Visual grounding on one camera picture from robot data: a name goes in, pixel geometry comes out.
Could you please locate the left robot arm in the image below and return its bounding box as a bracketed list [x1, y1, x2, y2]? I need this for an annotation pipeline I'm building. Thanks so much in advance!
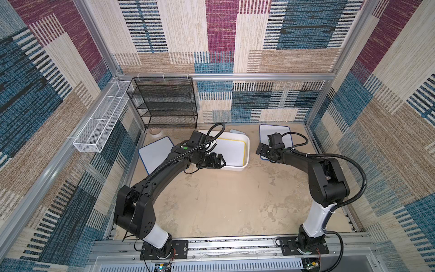
[113, 141, 226, 255]

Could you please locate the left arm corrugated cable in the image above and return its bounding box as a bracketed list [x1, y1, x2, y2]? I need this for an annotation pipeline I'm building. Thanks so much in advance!
[145, 123, 227, 181]

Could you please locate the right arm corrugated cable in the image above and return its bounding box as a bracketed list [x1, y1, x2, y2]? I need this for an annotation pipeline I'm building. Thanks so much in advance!
[281, 131, 368, 272]

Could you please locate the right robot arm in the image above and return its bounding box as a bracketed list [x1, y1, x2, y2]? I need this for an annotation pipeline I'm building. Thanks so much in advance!
[256, 133, 350, 255]

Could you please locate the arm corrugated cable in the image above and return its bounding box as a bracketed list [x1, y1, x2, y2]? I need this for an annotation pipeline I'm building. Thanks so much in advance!
[281, 131, 368, 272]
[145, 123, 227, 181]

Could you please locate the blue-framed whiteboard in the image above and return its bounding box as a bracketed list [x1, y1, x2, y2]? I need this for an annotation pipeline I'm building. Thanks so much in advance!
[259, 124, 293, 163]
[138, 137, 174, 174]

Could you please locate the black wire mesh shelf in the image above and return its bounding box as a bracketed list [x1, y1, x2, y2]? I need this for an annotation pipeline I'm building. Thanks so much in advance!
[127, 77, 198, 129]

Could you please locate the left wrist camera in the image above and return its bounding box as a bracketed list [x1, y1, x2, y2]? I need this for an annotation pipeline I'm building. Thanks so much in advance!
[188, 130, 207, 147]

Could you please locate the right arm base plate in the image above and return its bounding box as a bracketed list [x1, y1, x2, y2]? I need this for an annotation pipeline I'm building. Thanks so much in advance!
[278, 235, 329, 256]

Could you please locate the yellow-framed whiteboard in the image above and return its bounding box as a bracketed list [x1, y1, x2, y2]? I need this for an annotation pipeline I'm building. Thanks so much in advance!
[213, 138, 245, 167]

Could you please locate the aluminium front rail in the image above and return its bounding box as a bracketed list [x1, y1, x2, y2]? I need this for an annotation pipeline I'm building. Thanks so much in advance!
[88, 232, 378, 264]

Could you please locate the white wire mesh basket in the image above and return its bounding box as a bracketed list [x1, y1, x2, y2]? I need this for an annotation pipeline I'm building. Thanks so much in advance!
[73, 81, 130, 153]

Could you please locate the tape roll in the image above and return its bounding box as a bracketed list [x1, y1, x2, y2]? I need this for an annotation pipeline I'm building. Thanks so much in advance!
[149, 128, 163, 138]

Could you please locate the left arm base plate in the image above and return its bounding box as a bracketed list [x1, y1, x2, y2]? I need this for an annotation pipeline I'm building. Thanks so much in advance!
[140, 240, 189, 261]

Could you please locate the white plastic storage box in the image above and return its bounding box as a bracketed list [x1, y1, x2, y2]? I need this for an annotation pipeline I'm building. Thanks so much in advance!
[207, 132, 250, 172]

